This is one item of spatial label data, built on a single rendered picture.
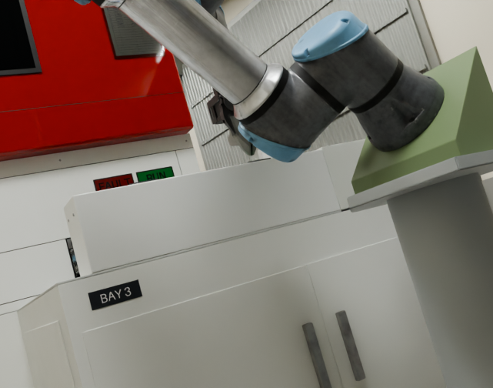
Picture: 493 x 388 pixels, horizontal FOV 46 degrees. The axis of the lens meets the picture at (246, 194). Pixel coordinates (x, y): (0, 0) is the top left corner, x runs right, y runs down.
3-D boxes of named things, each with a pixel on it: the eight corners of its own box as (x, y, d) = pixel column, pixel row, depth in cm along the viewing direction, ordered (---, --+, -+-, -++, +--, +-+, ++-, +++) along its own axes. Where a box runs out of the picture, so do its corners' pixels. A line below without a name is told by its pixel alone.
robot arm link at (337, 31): (409, 61, 93) (351, 2, 89) (350, 123, 96) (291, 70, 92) (384, 48, 104) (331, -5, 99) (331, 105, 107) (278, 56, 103)
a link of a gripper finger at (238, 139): (241, 162, 130) (230, 122, 131) (254, 153, 125) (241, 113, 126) (229, 164, 128) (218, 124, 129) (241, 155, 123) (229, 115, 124)
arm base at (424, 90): (453, 71, 101) (416, 32, 97) (431, 136, 94) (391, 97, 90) (388, 101, 113) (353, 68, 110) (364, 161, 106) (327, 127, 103)
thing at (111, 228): (80, 280, 108) (61, 207, 110) (317, 219, 135) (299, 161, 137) (91, 273, 100) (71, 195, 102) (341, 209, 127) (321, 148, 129)
